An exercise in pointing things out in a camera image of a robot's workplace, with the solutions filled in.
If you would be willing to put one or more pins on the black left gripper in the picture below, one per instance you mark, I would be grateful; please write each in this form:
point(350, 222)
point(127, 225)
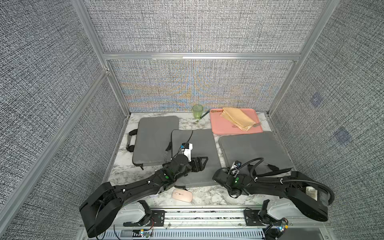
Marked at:
point(200, 167)

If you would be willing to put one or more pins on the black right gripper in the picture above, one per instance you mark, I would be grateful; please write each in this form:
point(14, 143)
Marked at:
point(224, 172)

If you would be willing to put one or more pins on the grey laptop bag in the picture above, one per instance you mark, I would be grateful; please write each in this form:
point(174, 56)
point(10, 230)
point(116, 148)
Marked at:
point(244, 148)
point(203, 146)
point(151, 142)

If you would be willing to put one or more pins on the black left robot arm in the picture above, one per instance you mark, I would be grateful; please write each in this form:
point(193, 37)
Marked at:
point(99, 210)

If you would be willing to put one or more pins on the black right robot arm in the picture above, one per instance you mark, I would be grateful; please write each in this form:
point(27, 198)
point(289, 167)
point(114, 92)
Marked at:
point(299, 195)

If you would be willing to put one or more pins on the pink computer mouse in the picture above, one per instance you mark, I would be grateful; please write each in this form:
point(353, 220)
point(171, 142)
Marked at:
point(182, 195)

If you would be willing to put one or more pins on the pink tray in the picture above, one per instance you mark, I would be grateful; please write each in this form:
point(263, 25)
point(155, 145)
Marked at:
point(221, 126)

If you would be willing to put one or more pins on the green plastic cup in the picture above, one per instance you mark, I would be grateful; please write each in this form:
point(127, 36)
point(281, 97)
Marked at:
point(197, 111)

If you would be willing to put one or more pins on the tan folded cloth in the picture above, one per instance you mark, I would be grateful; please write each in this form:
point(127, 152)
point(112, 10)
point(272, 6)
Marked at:
point(238, 118)

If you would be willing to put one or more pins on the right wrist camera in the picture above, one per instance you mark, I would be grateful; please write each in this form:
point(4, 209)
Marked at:
point(234, 170)

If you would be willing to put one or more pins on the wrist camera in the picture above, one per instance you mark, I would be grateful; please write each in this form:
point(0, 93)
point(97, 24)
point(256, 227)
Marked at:
point(234, 170)
point(187, 150)

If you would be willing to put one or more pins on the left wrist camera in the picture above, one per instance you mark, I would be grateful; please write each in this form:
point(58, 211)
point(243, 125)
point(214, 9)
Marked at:
point(187, 150)

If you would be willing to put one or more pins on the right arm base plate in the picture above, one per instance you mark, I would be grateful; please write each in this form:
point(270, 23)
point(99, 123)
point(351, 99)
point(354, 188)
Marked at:
point(252, 218)

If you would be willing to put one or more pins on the aluminium front rail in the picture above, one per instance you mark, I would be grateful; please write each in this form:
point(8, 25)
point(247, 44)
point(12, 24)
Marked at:
point(218, 223)

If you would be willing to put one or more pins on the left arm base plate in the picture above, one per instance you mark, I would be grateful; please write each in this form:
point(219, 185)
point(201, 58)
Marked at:
point(155, 218)

